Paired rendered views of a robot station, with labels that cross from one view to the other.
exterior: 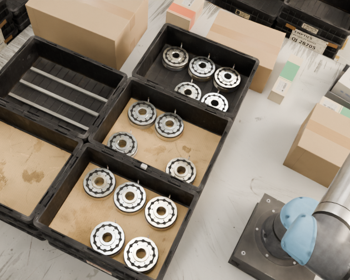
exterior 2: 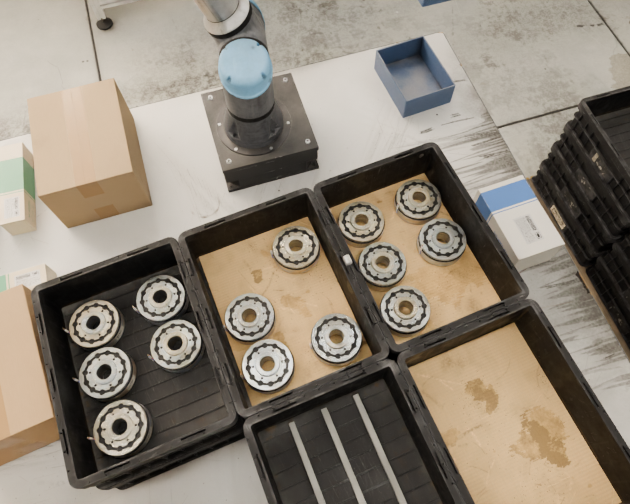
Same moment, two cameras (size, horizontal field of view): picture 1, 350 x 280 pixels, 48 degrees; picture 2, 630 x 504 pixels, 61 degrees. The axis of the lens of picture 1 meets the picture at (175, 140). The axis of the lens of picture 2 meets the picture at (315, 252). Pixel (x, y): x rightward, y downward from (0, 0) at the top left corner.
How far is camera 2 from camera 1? 0.92 m
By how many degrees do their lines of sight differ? 48
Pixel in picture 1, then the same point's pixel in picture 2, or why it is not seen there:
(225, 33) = not seen: outside the picture
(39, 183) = (478, 377)
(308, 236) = not seen: outside the picture
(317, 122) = (73, 175)
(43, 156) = (451, 413)
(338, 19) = not seen: outside the picture
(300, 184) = (160, 173)
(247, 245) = (296, 144)
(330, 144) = (96, 144)
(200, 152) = (245, 259)
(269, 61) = (7, 300)
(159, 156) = (299, 293)
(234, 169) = not seen: hidden behind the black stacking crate
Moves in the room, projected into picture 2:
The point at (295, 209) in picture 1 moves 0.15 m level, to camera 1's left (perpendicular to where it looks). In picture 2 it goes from (248, 72) to (290, 115)
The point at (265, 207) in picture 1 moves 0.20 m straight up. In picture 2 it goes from (238, 158) to (225, 104)
